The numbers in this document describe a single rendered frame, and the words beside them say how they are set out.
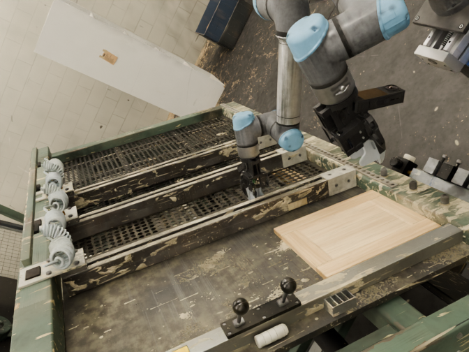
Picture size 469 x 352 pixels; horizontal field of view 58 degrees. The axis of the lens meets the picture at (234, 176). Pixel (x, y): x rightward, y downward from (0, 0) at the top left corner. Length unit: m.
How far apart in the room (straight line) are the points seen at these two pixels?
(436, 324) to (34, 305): 0.99
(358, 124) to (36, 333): 0.89
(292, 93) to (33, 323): 0.93
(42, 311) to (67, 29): 3.91
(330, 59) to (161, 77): 4.35
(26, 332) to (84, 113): 5.50
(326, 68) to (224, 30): 4.75
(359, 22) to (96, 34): 4.27
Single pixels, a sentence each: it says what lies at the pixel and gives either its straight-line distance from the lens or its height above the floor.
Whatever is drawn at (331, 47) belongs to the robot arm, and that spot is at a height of 1.65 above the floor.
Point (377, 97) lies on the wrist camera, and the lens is 0.86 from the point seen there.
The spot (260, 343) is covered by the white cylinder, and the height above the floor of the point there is 1.41.
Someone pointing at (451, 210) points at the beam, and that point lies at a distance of 1.43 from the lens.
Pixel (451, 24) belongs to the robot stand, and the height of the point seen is 1.04.
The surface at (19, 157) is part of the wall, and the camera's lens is 6.84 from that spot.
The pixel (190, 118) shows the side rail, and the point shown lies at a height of 1.08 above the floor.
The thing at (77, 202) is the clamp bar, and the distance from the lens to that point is 1.98.
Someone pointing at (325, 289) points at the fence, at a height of 1.26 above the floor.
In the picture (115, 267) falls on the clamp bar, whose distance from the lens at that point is 1.40.
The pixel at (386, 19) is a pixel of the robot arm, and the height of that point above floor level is 1.61.
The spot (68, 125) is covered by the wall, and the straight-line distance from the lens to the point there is 6.61.
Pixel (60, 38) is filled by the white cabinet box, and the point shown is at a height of 1.87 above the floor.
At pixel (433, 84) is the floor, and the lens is 2.90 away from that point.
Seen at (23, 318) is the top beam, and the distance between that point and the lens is 1.27.
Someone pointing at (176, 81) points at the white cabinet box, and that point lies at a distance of 5.09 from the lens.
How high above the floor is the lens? 2.05
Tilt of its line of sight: 29 degrees down
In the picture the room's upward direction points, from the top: 69 degrees counter-clockwise
